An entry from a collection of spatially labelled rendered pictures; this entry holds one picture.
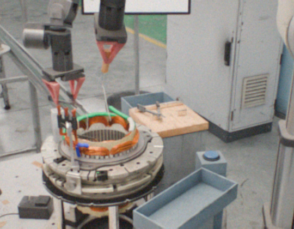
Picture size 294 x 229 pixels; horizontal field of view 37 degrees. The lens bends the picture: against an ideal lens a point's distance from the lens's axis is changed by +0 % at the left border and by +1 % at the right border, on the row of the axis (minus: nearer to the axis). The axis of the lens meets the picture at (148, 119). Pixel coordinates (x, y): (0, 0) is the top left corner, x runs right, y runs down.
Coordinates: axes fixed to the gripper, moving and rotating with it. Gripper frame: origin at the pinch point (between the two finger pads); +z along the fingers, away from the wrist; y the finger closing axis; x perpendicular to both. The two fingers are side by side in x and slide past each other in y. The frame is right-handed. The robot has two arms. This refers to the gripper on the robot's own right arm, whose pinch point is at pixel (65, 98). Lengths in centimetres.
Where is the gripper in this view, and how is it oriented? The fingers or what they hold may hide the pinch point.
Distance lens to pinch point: 127.2
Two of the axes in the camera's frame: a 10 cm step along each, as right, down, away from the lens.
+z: -0.2, 9.0, 4.4
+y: -7.6, 2.7, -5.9
